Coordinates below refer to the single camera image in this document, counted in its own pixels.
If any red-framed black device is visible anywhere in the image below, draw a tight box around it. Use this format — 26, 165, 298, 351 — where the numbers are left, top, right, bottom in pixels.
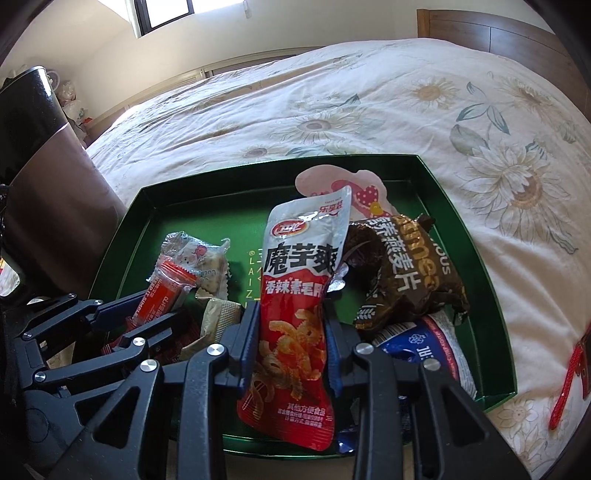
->
549, 323, 591, 430

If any black brown electric kettle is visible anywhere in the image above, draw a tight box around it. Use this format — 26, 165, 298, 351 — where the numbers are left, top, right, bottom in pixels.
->
0, 66, 126, 305

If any clear cracker packet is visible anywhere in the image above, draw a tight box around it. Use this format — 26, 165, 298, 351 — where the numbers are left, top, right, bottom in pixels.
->
148, 231, 232, 301

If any dark red snack packet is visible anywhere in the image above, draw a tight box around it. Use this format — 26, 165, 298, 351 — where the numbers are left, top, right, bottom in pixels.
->
102, 320, 206, 365

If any green tray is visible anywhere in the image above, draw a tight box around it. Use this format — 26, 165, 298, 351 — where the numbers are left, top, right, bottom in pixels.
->
88, 154, 517, 457

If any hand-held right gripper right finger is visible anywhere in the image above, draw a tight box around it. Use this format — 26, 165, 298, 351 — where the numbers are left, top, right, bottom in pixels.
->
323, 300, 536, 480

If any bed with floral duvet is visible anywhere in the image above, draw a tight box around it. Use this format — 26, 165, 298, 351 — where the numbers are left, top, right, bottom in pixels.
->
85, 39, 591, 472

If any brown snack packet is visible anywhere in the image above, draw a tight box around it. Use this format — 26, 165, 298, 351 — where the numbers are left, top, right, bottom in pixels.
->
344, 213, 471, 330

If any blue white snack packet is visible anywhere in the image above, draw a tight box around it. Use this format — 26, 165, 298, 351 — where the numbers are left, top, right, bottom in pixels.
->
337, 310, 478, 455

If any wooden headboard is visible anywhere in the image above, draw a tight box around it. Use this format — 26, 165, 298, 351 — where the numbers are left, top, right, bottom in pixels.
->
417, 8, 573, 70

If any dark framed window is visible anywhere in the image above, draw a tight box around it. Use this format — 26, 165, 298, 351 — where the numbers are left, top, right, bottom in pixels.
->
134, 0, 195, 38

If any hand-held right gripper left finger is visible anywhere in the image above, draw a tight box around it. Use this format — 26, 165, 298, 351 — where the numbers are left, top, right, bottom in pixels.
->
55, 305, 262, 480

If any pink snack packet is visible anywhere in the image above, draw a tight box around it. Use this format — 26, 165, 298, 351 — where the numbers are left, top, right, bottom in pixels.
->
295, 167, 393, 222

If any small red snack packet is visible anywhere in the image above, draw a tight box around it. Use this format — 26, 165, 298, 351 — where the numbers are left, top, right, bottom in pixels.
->
131, 259, 197, 329

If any red white snack pouch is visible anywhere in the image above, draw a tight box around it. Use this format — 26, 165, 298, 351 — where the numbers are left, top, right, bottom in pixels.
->
236, 185, 352, 452

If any clear hanging plastic bag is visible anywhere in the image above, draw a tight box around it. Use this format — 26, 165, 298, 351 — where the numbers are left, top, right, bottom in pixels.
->
54, 78, 90, 134

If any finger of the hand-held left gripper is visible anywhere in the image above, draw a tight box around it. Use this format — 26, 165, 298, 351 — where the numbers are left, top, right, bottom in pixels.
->
21, 310, 190, 402
14, 290, 162, 356

